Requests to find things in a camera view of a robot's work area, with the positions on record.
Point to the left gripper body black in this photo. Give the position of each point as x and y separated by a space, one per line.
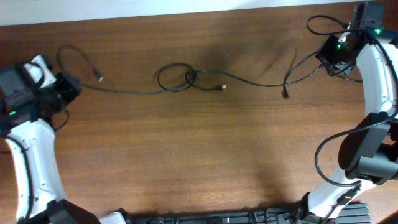
66 89

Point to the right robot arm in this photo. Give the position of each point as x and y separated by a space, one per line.
368 153

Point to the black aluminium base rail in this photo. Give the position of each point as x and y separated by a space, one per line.
248 216

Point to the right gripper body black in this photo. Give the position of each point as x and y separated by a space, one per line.
334 55

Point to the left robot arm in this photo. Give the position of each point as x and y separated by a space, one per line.
30 95

